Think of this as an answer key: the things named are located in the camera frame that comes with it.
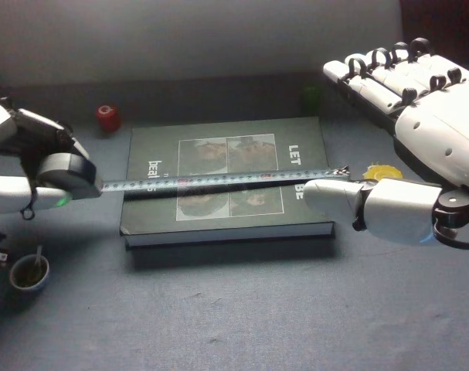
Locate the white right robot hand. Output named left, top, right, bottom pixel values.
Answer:
left=302, top=37, right=469, bottom=250

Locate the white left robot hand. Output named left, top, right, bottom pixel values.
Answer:
left=0, top=96, right=104, bottom=221

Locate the grey tape measure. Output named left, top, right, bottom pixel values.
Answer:
left=36, top=152, right=352, bottom=201

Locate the black hardcover book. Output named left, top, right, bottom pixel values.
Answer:
left=118, top=117, right=338, bottom=250

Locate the yellow swirl toy roll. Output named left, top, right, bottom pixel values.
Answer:
left=363, top=164, right=404, bottom=182

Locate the red cylinder block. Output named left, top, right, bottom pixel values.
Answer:
left=94, top=103, right=122, bottom=134

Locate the green round block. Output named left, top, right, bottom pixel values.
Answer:
left=301, top=84, right=324, bottom=113

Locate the pale backdrop board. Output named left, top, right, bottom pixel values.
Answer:
left=0, top=0, right=403, bottom=84

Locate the grey table cloth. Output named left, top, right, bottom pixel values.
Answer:
left=0, top=73, right=469, bottom=371

